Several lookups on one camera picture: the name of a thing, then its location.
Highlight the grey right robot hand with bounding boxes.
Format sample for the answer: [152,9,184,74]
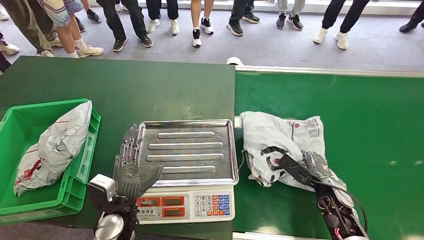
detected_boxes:
[302,150,333,184]

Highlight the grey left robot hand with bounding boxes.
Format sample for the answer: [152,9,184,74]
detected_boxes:
[112,124,164,200]

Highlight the grey courier bag with labels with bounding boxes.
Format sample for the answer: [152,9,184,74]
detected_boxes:
[239,110,332,194]

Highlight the green plastic basket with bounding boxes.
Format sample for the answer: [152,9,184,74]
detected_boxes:
[0,98,102,227]

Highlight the white scale with steel tray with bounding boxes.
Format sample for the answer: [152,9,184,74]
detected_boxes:
[135,119,240,226]

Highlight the green belt conveyor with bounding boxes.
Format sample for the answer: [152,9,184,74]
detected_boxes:
[226,56,424,240]

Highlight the crumpled grey courier bag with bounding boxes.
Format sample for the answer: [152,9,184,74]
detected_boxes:
[13,100,94,198]

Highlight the person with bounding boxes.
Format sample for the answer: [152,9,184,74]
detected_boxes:
[0,0,64,58]
[226,0,261,37]
[96,0,154,53]
[37,0,105,59]
[145,0,181,36]
[74,0,103,33]
[0,51,12,75]
[190,0,215,48]
[0,4,21,56]
[398,0,424,34]
[275,0,305,31]
[312,0,371,51]

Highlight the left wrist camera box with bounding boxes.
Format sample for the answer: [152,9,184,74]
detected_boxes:
[87,174,117,204]

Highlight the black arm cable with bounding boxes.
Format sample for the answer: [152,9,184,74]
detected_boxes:
[311,180,369,233]

